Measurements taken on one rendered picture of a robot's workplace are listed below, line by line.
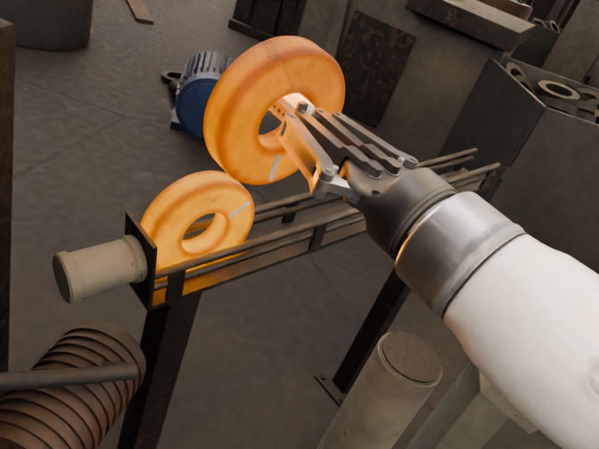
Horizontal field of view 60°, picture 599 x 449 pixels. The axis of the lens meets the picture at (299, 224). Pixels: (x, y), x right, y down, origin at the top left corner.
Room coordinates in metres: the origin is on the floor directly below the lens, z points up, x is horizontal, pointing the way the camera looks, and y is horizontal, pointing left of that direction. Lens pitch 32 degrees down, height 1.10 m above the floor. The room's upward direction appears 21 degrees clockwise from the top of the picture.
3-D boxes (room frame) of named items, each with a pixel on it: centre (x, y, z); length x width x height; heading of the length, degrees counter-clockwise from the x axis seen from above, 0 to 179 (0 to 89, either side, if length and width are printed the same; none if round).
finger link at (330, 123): (0.45, -0.02, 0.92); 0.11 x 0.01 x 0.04; 50
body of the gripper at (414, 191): (0.40, -0.06, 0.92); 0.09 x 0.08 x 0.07; 52
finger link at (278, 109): (0.46, 0.05, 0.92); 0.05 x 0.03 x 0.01; 52
